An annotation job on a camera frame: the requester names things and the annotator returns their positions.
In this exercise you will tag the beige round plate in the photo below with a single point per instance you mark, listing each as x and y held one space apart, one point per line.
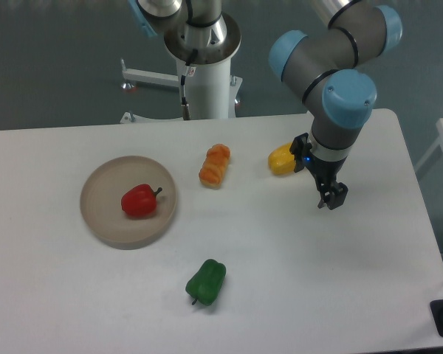
100 202

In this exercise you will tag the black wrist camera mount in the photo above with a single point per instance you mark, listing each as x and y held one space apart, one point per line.
301 151

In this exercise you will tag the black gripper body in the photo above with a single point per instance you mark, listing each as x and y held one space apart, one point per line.
324 173

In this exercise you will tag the orange croissant bread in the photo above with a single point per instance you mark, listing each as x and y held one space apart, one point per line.
215 166

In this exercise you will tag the green bell pepper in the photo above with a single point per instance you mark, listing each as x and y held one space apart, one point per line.
204 286

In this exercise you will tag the red bell pepper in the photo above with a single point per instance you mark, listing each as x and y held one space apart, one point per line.
140 201

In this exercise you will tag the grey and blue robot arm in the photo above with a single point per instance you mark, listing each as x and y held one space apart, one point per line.
321 72

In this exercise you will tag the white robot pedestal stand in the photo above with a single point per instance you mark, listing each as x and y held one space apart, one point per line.
207 89

